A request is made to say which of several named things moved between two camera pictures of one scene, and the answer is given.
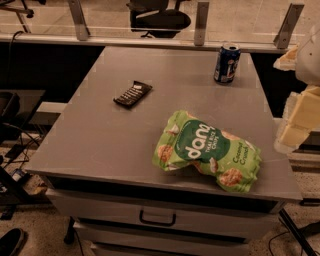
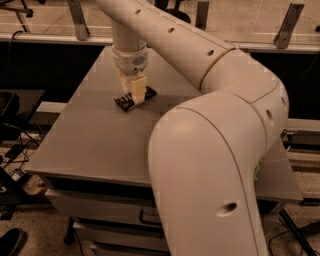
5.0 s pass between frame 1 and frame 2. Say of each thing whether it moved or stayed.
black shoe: stayed
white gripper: moved
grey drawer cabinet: stayed
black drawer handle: stayed
